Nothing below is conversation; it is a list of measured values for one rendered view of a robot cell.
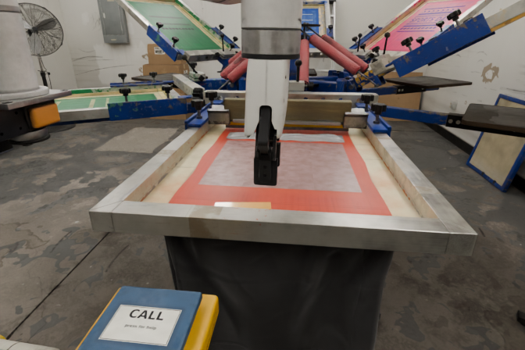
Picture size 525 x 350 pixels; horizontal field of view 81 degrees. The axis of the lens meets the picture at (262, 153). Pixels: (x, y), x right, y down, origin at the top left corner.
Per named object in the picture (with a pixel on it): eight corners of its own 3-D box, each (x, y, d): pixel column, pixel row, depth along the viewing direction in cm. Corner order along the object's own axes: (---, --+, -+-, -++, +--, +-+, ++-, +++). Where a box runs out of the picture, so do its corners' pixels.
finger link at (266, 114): (264, 88, 40) (265, 124, 44) (256, 123, 34) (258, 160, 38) (273, 89, 40) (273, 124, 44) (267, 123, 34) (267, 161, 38)
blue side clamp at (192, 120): (201, 143, 95) (200, 121, 93) (186, 143, 96) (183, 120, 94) (223, 119, 123) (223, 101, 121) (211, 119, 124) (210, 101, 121)
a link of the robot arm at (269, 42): (248, 30, 44) (248, 50, 45) (235, 29, 36) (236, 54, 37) (301, 30, 43) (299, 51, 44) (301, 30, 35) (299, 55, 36)
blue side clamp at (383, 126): (388, 150, 90) (391, 126, 87) (370, 149, 90) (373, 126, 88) (366, 123, 118) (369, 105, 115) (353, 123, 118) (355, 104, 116)
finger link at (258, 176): (254, 137, 41) (254, 182, 43) (251, 144, 38) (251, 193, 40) (278, 138, 41) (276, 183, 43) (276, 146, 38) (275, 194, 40)
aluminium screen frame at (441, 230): (472, 256, 45) (478, 234, 43) (92, 231, 51) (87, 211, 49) (364, 119, 118) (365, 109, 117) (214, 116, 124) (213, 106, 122)
